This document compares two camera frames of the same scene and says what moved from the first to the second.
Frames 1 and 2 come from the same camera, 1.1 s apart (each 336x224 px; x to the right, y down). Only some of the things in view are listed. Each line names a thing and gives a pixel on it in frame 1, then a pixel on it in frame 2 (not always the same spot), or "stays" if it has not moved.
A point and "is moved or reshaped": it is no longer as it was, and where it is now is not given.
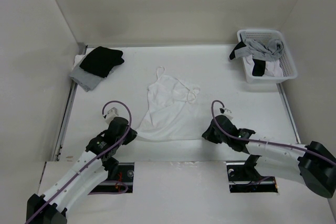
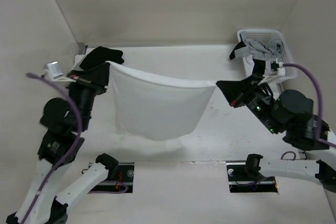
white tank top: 171,114 is moved or reshaped
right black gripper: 208,135 to 236,91
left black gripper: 132,135 to 97,78
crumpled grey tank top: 260,50 stays
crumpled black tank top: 258,69 stays
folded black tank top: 101,60 stays
